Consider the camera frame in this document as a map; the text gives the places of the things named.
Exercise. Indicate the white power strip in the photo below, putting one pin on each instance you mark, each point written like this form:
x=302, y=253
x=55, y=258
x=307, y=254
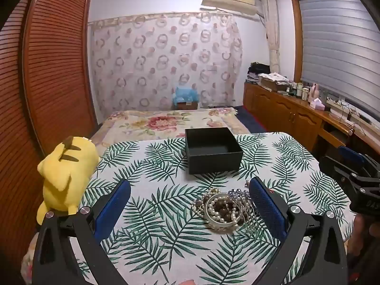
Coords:
x=335, y=103

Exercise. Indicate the grey window blind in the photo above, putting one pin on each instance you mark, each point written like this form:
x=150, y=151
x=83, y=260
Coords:
x=335, y=50

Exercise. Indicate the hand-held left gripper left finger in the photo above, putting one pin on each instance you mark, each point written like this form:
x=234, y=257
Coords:
x=114, y=210

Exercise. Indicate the person's right hand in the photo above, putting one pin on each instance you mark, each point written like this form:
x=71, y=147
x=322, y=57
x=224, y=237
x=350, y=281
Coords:
x=363, y=228

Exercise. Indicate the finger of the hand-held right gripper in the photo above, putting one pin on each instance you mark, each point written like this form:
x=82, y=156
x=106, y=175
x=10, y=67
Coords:
x=351, y=154

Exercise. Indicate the yellow plush toy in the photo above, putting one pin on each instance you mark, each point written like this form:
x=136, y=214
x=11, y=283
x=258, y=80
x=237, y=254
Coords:
x=68, y=166

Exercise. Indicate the brown cardboard box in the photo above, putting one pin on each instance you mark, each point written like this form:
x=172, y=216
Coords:
x=187, y=106

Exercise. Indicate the black jewelry box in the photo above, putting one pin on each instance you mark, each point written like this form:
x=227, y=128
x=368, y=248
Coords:
x=213, y=160

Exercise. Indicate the leaf print tablecloth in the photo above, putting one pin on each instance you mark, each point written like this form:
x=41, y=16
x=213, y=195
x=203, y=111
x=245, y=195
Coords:
x=154, y=213

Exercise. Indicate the floral blanket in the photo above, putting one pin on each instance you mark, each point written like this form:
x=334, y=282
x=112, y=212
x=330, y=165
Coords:
x=160, y=121

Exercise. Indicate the pink bottle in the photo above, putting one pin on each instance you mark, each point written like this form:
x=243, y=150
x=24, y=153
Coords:
x=314, y=92

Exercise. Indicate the pink tissue box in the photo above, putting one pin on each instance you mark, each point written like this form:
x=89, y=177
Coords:
x=316, y=104

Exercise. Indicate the blue plastic bag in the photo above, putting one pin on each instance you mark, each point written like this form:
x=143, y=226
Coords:
x=185, y=93

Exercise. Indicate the dark blue bed sheet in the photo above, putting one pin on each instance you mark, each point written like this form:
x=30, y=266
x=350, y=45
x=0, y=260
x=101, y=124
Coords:
x=245, y=118

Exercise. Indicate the purple crystal hair comb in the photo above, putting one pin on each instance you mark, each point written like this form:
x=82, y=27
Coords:
x=239, y=194

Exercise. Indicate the beige side curtain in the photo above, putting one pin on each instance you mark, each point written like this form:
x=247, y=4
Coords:
x=273, y=35

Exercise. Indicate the silver bangle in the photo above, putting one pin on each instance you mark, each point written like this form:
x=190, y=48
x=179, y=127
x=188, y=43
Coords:
x=221, y=226

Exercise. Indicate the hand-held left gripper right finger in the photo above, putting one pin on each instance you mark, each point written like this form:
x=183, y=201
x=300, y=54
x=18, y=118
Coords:
x=265, y=210

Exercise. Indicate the floral print flat box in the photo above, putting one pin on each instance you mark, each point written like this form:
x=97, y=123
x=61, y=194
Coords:
x=274, y=81

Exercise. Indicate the person's right forearm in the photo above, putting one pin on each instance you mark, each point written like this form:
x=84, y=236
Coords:
x=365, y=265

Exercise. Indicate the stack of dark clothes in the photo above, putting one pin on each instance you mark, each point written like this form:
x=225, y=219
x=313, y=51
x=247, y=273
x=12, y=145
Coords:
x=258, y=69

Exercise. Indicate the wooden sideboard cabinet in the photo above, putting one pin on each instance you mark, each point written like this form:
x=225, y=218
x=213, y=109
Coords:
x=282, y=109

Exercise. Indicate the wooden louvered wardrobe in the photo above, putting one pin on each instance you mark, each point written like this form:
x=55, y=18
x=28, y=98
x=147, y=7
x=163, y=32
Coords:
x=53, y=65

